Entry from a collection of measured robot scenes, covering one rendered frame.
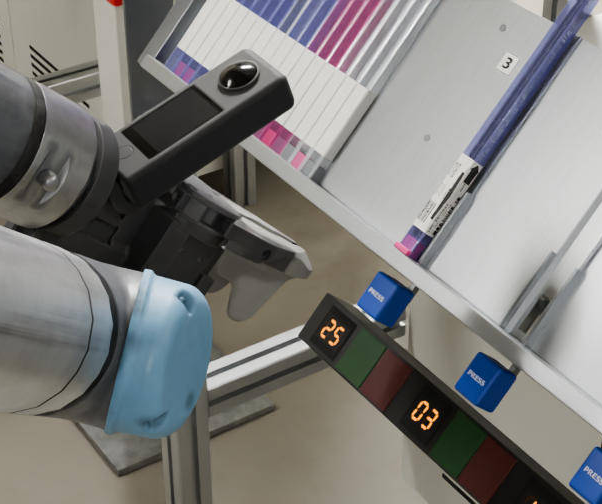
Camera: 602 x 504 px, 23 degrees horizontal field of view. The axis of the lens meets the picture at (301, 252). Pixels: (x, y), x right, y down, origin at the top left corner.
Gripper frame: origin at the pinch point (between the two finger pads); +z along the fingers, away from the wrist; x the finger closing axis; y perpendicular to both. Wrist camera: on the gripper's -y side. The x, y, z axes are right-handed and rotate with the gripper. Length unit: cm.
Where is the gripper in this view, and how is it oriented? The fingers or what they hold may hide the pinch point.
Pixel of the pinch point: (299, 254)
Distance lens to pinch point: 95.5
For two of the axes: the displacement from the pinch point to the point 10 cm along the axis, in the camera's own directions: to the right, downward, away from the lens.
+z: 6.2, 3.2, 7.2
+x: 5.5, 4.7, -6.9
